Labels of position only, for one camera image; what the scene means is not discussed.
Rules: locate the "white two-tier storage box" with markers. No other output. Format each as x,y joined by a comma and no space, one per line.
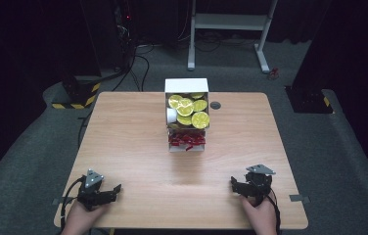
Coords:
186,85

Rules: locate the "grey tape strip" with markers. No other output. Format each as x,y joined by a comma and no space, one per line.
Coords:
62,201
299,198

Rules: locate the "small red floor object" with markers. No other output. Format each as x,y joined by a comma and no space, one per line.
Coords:
272,73

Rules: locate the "black yellow striped stand base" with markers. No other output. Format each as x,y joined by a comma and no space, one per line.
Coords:
80,94

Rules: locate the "white metal stand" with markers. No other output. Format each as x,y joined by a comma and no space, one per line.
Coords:
227,22

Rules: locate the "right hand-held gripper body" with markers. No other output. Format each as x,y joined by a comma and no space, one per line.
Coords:
259,182

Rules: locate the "person's left hand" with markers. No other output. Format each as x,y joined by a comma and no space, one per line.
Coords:
81,218

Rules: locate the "white capsule cup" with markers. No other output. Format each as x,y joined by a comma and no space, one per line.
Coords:
171,115

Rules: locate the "pile of red packets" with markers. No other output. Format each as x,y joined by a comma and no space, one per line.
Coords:
187,139

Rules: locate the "grey round table grommet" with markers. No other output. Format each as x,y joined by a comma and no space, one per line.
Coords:
215,105

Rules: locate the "dark equipment rack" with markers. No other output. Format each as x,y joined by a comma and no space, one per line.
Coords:
123,32

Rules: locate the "person's right hand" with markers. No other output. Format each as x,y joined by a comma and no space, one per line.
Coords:
259,217

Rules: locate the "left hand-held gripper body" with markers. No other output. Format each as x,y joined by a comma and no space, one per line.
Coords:
90,192

